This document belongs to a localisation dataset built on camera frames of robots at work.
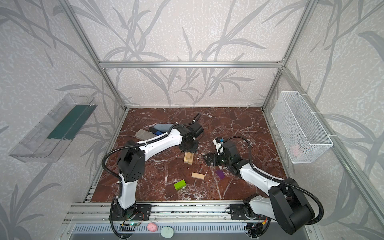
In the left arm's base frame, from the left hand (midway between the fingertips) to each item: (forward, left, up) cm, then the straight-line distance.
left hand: (195, 146), depth 89 cm
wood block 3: (-6, +5, -5) cm, 10 cm away
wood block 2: (-7, +3, -6) cm, 10 cm away
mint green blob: (-42, +11, -5) cm, 43 cm away
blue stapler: (+14, +29, -6) cm, 33 cm away
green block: (-20, +8, -6) cm, 23 cm away
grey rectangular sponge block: (+11, +36, -6) cm, 38 cm away
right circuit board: (-40, -31, -12) cm, 52 cm away
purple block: (-14, -15, -7) cm, 22 cm away
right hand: (-3, -9, 0) cm, 9 cm away
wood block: (-4, +2, -4) cm, 6 cm away
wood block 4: (-15, -2, -7) cm, 17 cm away
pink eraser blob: (-40, +18, -5) cm, 44 cm away
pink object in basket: (-8, -52, +12) cm, 53 cm away
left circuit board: (-39, +31, -10) cm, 51 cm away
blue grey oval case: (+18, +24, -6) cm, 30 cm away
